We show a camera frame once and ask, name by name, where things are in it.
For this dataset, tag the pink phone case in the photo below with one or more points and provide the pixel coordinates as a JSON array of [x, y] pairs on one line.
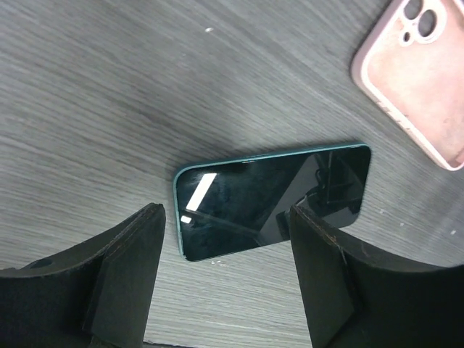
[[411, 66]]

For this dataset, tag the dark green phone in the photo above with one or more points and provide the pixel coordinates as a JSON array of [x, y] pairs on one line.
[[233, 205]]

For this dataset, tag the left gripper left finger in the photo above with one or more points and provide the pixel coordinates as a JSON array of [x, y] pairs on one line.
[[94, 294]]

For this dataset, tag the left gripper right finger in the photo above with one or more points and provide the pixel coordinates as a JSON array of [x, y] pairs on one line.
[[358, 295]]

